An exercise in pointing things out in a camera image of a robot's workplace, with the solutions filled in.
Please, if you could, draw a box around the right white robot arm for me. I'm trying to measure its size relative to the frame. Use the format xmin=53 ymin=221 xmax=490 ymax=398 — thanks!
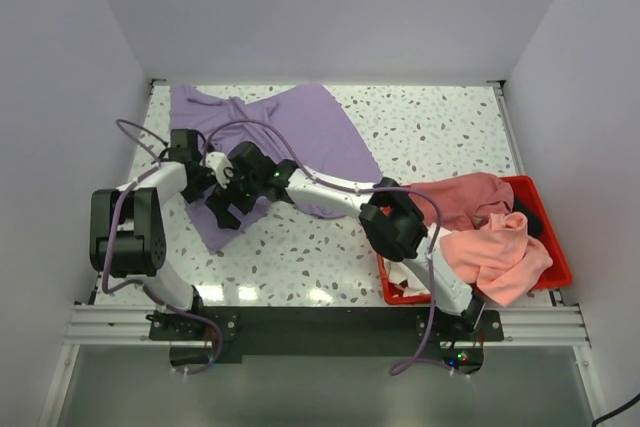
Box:
xmin=205 ymin=142 xmax=485 ymax=340

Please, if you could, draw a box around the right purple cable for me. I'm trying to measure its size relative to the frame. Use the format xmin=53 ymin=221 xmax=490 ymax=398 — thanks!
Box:
xmin=202 ymin=119 xmax=446 ymax=378

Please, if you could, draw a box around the light salmon t shirt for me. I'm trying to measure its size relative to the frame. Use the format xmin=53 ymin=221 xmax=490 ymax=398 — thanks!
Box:
xmin=439 ymin=212 xmax=553 ymax=307

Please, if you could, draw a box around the white red t shirt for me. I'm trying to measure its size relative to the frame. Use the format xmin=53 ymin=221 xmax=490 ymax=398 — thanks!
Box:
xmin=383 ymin=260 xmax=431 ymax=298

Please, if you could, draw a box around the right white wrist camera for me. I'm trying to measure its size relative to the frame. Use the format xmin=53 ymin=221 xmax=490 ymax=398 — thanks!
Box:
xmin=204 ymin=152 xmax=234 ymax=189

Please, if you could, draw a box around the black t shirt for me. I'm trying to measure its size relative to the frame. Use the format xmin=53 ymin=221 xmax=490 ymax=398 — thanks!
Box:
xmin=512 ymin=196 xmax=544 ymax=239

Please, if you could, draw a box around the red plastic bin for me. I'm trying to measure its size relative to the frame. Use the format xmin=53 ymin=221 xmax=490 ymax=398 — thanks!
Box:
xmin=374 ymin=175 xmax=574 ymax=306

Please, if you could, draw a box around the purple t shirt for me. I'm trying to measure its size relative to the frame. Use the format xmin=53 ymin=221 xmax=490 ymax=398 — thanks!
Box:
xmin=168 ymin=81 xmax=382 ymax=256

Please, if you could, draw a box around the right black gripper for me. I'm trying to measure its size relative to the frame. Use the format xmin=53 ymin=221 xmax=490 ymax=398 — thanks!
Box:
xmin=206 ymin=164 xmax=262 ymax=231

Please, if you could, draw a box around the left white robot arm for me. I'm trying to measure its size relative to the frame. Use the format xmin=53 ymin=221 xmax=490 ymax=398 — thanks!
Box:
xmin=89 ymin=129 xmax=215 ymax=339

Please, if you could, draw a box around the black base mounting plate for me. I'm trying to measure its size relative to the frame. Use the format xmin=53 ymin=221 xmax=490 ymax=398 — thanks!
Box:
xmin=149 ymin=304 xmax=501 ymax=366

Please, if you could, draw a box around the dark pink t shirt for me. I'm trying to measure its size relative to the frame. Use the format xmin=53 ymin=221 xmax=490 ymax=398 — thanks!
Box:
xmin=409 ymin=172 xmax=514 ymax=231

